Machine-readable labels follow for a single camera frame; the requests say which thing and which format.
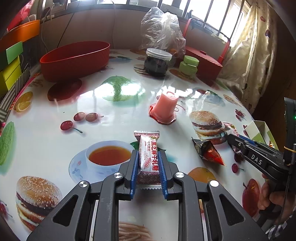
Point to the pink upside-down jelly cup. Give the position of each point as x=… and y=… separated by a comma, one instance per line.
x=163, y=111

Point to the clear plastic bag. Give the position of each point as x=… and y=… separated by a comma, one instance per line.
x=162, y=31

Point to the person's hand holding gripper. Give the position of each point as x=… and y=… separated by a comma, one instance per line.
x=267, y=197

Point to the clear jar dark contents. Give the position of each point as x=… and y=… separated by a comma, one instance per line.
x=156, y=62

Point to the green yellow boxes stack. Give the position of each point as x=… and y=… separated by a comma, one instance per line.
x=13, y=78

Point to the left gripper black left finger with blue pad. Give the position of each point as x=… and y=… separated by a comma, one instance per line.
x=91, y=210

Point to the green white cardboard box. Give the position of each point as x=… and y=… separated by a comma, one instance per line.
x=259, y=131

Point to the white red nougat candy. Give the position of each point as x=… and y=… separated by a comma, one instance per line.
x=148, y=173

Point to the dark red black snack packet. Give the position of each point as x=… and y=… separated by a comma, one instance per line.
x=207, y=151

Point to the floral beige curtain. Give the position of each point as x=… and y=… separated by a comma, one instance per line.
x=249, y=64

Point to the orange storage box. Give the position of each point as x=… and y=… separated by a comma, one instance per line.
x=21, y=33

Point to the small green jar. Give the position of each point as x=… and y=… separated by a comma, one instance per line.
x=189, y=66

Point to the white red candy packet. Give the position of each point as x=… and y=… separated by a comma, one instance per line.
x=231, y=129

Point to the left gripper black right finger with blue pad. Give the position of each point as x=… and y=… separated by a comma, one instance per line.
x=206, y=211

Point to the red basket with handle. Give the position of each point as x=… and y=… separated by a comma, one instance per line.
x=208, y=68

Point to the red oval bowl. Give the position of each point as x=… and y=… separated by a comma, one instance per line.
x=75, y=60

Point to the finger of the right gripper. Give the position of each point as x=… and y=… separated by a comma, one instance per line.
x=248, y=141
x=238, y=143

